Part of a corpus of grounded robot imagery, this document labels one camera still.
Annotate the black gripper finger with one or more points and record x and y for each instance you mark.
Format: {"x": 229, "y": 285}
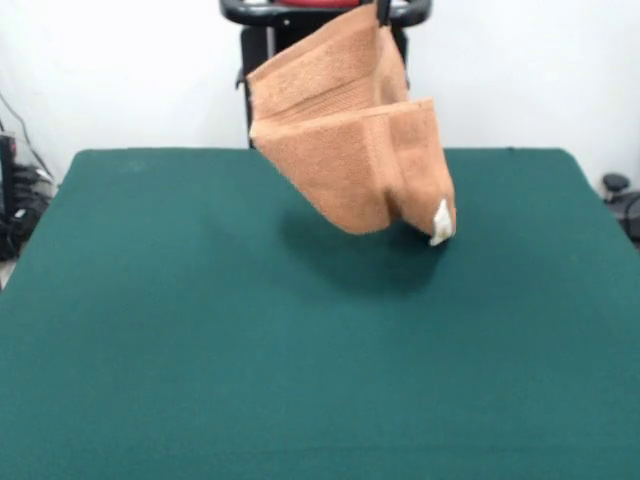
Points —
{"x": 384, "y": 12}

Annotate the tan terry towel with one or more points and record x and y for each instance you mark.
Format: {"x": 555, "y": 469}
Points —
{"x": 340, "y": 165}

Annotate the black round caster foot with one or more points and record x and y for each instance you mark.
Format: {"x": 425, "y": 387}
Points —
{"x": 616, "y": 182}

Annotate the dark green table cloth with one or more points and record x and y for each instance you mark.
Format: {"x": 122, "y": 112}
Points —
{"x": 150, "y": 350}

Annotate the black box device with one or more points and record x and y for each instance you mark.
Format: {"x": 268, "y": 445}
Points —
{"x": 7, "y": 190}

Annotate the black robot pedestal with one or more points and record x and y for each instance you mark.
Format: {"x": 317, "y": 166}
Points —
{"x": 300, "y": 15}

